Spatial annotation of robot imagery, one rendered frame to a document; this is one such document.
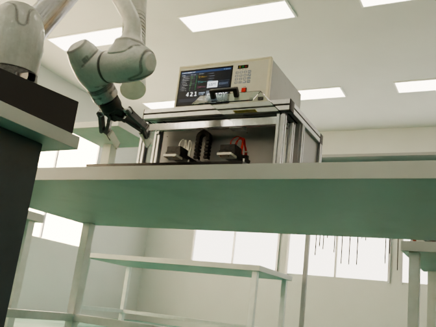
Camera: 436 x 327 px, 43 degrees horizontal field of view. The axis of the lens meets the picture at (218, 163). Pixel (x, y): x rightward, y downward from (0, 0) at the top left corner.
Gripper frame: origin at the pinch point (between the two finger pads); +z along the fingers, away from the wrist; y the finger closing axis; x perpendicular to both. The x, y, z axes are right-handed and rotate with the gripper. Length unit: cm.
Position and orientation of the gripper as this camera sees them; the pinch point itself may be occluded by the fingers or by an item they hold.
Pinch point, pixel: (132, 143)
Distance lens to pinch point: 198.1
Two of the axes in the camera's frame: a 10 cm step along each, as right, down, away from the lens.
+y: 8.9, -0.1, -4.6
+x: 3.3, -6.8, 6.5
